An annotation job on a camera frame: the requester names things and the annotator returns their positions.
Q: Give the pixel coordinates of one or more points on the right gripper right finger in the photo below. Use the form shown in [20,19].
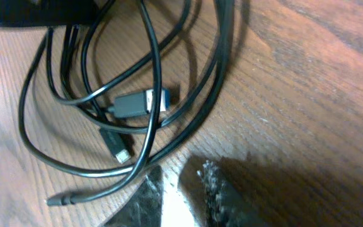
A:
[212,198]

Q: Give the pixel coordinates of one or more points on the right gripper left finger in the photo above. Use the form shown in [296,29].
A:
[144,208]

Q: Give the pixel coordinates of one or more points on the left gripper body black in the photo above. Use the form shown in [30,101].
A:
[28,13]

